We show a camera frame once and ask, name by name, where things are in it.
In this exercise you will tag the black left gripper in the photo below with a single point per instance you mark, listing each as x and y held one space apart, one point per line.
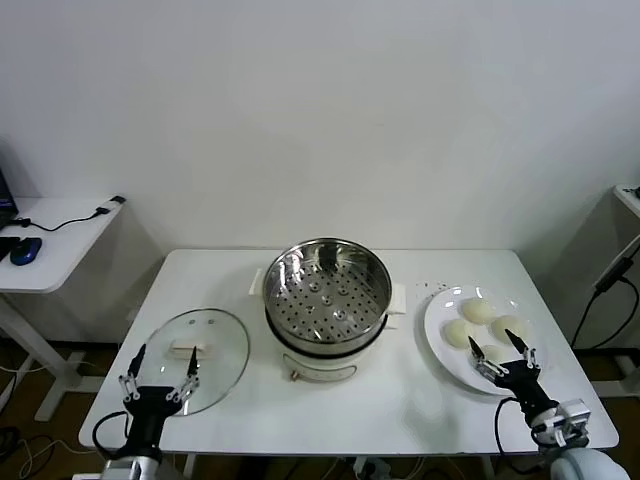
147 405

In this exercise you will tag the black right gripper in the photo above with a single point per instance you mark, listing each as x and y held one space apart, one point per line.
525 385

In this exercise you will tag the white steamed baozi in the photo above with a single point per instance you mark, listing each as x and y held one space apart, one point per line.
477 310
495 352
520 324
456 332

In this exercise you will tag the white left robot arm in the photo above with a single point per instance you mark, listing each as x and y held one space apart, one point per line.
130 468

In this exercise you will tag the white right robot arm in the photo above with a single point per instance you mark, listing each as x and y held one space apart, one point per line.
585 465

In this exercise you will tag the perforated steel steamer basket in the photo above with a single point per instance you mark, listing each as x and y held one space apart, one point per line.
300 280

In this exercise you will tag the white round plate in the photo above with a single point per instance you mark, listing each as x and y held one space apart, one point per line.
445 365

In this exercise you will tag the white side table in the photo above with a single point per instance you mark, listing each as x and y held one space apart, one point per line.
65 260
630 205

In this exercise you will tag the white electric cooking pot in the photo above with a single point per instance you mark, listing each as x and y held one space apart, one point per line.
320 367

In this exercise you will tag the white power strip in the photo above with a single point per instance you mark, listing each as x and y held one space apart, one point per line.
372 467

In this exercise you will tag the blue computer mouse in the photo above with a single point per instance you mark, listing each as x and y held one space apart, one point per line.
25 251

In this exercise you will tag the small dark gadget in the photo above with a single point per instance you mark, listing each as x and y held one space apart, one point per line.
631 190

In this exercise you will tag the dark laptop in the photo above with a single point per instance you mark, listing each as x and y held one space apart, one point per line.
5 200

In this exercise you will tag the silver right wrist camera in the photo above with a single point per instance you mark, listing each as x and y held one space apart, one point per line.
575 417

